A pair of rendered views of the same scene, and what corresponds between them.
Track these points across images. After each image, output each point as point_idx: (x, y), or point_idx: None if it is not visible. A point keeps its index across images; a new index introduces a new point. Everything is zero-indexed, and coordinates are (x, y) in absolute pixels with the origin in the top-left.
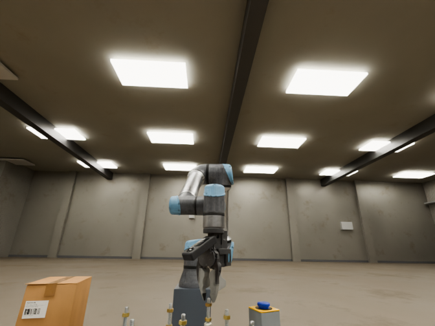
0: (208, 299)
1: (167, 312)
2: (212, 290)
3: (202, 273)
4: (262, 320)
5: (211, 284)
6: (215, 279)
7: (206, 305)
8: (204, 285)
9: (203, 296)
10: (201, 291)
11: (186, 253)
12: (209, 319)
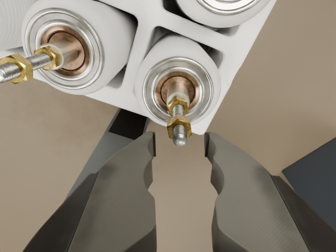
0: (177, 134)
1: None
2: (129, 149)
3: (244, 218)
4: (70, 190)
5: (136, 166)
6: (88, 194)
7: (181, 116)
8: (211, 171)
9: (205, 135)
10: (217, 140)
11: None
12: (168, 104)
